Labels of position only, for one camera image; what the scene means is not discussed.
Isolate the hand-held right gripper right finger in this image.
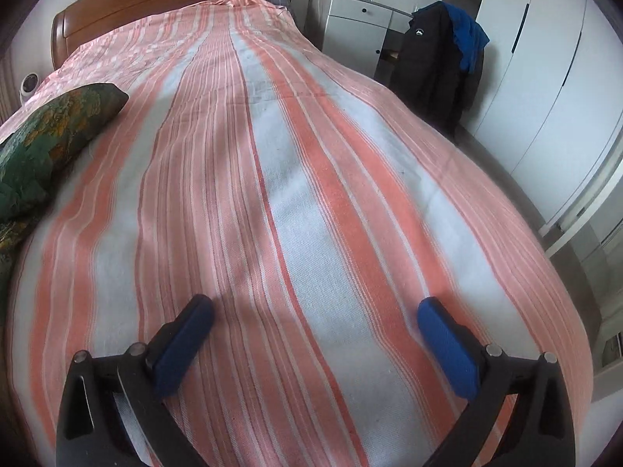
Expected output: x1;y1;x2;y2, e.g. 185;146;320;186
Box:
417;296;577;467

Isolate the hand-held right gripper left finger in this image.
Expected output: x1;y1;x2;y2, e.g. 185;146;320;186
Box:
56;294;216;467

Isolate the green patterned garment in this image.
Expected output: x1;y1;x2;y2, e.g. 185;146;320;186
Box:
0;83;130;263

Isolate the pink striped bed sheet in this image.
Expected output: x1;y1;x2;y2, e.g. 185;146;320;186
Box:
0;0;597;467

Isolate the black jacket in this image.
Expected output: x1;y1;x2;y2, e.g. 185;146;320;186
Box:
389;2;485;139

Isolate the white wardrobe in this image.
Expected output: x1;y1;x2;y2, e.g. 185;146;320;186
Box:
443;0;623;225

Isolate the small white desk fan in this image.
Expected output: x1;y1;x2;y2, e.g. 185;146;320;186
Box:
19;73;40;105

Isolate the blue garment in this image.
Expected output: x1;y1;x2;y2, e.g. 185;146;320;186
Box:
440;2;490;74

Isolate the white drawer cabinet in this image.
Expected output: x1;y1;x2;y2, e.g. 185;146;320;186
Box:
304;0;414;79

